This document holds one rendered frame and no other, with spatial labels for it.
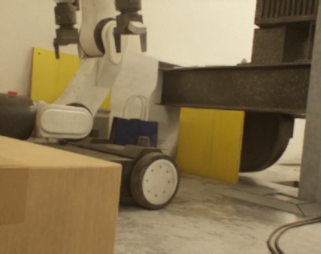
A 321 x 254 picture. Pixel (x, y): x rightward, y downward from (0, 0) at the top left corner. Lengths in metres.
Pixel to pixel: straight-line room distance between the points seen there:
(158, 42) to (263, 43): 0.79
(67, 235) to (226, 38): 2.92
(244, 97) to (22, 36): 1.24
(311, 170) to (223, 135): 0.60
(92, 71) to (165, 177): 0.47
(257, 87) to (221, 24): 1.07
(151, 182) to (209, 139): 1.04
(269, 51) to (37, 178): 1.95
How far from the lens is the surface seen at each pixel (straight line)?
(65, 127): 1.44
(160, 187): 1.48
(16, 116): 1.39
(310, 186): 2.00
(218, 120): 2.40
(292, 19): 2.26
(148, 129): 2.46
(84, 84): 1.52
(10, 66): 2.24
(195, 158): 2.51
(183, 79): 2.75
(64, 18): 1.78
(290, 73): 2.26
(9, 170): 0.48
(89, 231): 0.55
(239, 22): 3.48
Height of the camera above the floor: 0.33
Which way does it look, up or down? 2 degrees down
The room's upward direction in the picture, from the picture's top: 5 degrees clockwise
